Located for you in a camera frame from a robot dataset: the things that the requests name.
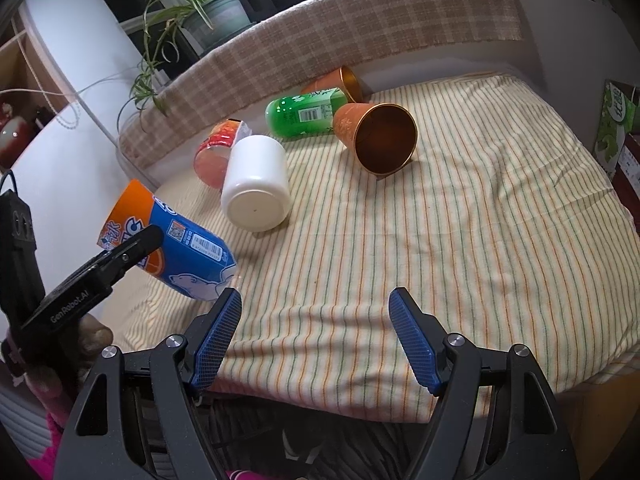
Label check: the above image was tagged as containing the blue Arctic Ocean cup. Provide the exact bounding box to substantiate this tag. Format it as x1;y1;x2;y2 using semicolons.
98;180;236;301

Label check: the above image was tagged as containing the red orange lemon label cup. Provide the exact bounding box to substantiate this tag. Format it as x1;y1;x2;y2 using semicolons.
193;118;253;191

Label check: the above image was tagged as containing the white plastic cup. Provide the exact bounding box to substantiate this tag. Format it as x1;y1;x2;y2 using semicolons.
221;134;292;233

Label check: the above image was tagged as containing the green label cup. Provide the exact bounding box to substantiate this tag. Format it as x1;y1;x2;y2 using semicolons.
265;88;348;140

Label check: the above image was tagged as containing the orange copper cup front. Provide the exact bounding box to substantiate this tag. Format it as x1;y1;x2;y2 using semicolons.
333;103;419;177

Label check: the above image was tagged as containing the orange copper cup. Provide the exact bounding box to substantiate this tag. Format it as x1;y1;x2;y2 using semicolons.
300;66;364;102
333;103;419;177

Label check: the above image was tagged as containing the orange copper cup rear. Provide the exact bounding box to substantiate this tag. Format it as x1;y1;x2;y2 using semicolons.
300;66;364;102

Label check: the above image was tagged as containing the gloved hand holding gripper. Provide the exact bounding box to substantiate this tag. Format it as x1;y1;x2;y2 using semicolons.
6;314;113;429

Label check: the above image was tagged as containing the red white ceramic vase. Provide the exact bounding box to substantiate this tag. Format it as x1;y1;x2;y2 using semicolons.
0;103;34;170

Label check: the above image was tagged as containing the potted spider plant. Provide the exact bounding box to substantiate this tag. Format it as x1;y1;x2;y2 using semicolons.
104;0;255;130

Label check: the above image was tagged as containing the green white carton box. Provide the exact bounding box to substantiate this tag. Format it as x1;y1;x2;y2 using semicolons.
592;79;639;179

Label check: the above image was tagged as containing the plaid beige sofa backrest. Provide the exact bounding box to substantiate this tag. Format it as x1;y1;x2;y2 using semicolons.
118;0;523;169

